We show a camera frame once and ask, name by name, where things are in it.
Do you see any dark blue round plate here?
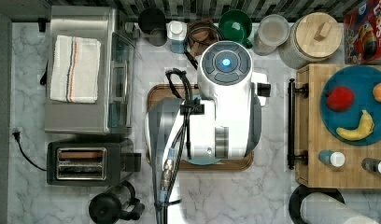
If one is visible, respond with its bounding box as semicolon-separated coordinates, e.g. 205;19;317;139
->
319;65;381;146

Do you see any stainless toaster oven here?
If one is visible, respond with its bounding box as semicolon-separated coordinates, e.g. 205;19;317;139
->
45;6;135;134

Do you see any wooden box with spoon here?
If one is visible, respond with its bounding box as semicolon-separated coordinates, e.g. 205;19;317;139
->
187;18;219;57

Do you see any dark shaker white cap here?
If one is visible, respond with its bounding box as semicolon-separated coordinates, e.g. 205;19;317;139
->
361;158;381;175

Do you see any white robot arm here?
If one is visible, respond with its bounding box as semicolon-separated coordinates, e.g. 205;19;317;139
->
145;41;270;224

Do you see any black french press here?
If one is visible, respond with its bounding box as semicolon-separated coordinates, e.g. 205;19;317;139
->
89;180;145;224

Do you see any canister with wooden lid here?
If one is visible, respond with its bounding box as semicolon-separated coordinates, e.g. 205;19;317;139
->
278;12;343;69

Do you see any black toaster power cord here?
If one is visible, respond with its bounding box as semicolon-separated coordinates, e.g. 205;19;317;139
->
12;130;48;172

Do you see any black cup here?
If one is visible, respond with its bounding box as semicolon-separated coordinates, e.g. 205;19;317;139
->
138;7;167;47

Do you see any blue shaker white cap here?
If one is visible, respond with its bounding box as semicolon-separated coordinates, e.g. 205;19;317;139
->
318;150;346;167

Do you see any white striped dish towel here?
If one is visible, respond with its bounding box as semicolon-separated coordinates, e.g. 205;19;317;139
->
49;35;101;104

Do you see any red apple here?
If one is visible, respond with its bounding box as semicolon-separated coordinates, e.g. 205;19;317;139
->
326;86;355;112

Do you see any wooden serving tray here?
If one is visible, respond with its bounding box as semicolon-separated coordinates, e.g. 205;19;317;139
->
147;84;254;172

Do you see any red cereal box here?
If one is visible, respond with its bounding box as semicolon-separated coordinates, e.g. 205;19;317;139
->
344;0;381;65

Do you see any black two-slot toaster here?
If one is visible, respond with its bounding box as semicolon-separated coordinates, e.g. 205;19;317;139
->
47;139;141;187

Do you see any blue bottle white cap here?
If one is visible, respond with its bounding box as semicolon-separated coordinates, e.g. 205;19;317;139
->
167;21;187;54

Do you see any green mug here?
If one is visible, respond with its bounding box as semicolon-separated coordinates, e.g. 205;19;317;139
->
219;9;253;49

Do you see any clear lidded jar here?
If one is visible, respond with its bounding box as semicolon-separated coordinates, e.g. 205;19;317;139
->
254;14;289;56

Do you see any bamboo board black handle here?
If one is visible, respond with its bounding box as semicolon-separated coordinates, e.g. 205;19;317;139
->
288;63;381;189

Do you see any toast slice in toaster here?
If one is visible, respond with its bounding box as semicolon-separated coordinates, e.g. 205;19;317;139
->
59;151;103;160

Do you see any yellow banana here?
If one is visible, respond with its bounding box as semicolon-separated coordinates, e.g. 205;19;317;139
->
336;110;374;141

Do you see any light blue plate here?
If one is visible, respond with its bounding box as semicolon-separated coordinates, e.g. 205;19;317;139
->
186;159;219;166

